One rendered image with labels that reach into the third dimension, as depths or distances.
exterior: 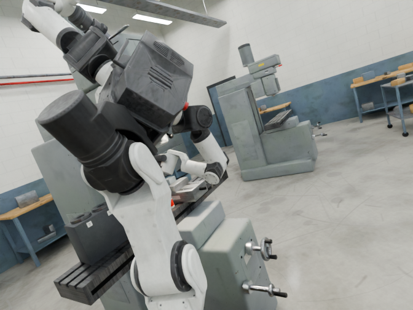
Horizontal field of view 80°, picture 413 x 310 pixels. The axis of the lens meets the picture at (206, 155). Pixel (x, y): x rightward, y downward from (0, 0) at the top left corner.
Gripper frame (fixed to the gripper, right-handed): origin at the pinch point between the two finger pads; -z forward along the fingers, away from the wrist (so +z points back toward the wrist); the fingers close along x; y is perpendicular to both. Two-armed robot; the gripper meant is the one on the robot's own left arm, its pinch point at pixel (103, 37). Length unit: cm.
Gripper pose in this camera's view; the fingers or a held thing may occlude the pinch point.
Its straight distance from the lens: 155.2
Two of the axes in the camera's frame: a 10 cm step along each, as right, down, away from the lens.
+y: -1.3, -9.4, 3.1
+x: 9.0, -2.4, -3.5
